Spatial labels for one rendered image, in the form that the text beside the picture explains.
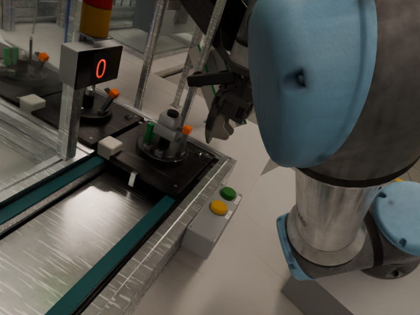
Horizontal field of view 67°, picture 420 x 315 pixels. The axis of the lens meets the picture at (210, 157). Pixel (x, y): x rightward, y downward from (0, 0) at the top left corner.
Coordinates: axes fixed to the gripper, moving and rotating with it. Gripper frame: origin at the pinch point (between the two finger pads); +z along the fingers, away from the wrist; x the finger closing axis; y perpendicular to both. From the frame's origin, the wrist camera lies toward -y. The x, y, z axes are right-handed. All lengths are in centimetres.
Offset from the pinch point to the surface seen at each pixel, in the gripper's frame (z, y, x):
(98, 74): -11.6, -19.6, -19.4
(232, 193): 10.2, 11.9, -1.7
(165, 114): -1.1, -11.9, -1.1
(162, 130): 3.1, -11.0, -2.2
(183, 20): -1, -67, 115
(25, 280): 15.8, -9.2, -44.1
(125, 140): 10.4, -20.0, -3.5
